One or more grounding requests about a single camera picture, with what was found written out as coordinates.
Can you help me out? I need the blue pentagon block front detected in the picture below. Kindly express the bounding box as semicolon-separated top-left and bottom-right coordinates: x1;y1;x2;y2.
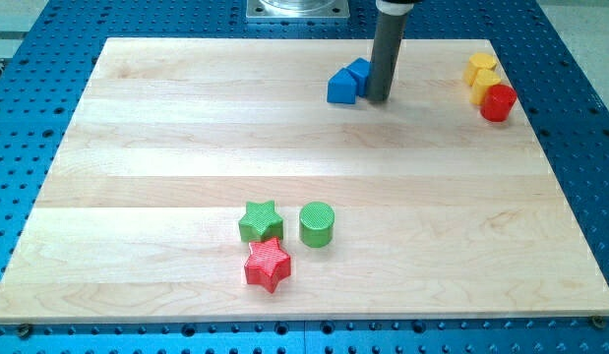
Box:
327;68;357;104

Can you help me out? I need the green cylinder block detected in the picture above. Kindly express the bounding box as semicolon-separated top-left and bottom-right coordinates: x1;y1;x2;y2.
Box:
299;202;335;248

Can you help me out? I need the green star block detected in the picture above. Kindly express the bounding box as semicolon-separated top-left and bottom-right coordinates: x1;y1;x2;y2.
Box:
238;201;283;243

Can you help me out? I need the red star block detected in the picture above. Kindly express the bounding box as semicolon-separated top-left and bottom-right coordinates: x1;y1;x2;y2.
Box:
244;237;291;293

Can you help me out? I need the wooden board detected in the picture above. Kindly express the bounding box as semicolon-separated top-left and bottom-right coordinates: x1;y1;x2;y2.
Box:
0;38;609;324

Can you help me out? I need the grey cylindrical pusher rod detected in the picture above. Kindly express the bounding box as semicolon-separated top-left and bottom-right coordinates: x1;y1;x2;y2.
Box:
366;0;416;103

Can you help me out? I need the yellow block front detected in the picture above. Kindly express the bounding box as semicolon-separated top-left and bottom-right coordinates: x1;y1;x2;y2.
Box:
469;69;502;105

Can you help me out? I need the yellow block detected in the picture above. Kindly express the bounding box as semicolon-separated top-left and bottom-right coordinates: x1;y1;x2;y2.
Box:
469;69;502;105
462;52;497;86

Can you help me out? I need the yellow block rear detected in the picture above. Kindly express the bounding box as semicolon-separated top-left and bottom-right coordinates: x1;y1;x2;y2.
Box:
462;52;497;86

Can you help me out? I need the red cylinder block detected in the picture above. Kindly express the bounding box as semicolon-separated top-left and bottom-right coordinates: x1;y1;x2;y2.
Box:
480;84;518;123

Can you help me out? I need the blue perforated table plate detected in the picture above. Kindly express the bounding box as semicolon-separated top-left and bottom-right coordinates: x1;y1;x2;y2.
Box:
0;0;609;354

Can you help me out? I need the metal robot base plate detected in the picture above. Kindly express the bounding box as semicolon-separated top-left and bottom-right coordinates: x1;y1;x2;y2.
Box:
246;0;350;21

